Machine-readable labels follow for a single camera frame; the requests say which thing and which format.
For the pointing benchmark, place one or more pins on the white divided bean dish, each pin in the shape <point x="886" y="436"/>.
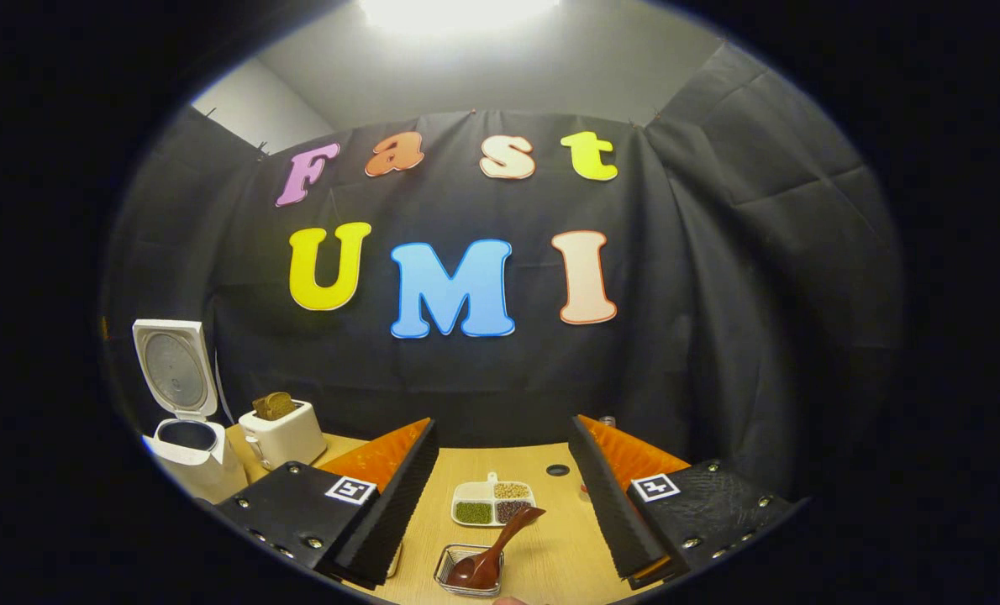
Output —
<point x="475" y="491"/>

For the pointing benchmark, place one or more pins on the brown wooden spoon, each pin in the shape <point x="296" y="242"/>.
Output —
<point x="475" y="573"/>

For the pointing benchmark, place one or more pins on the brown toast slice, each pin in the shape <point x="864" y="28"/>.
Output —
<point x="275" y="407"/>

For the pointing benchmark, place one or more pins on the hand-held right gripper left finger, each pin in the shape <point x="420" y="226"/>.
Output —
<point x="395" y="512"/>

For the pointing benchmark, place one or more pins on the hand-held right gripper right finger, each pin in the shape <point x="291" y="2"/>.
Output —
<point x="613" y="504"/>

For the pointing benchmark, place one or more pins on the white rice cooker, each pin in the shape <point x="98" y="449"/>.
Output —
<point x="189" y="458"/>

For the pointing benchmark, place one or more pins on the white toaster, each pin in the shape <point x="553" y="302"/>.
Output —
<point x="286" y="441"/>

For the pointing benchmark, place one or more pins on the ceiling light panel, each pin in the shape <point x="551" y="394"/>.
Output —
<point x="458" y="13"/>

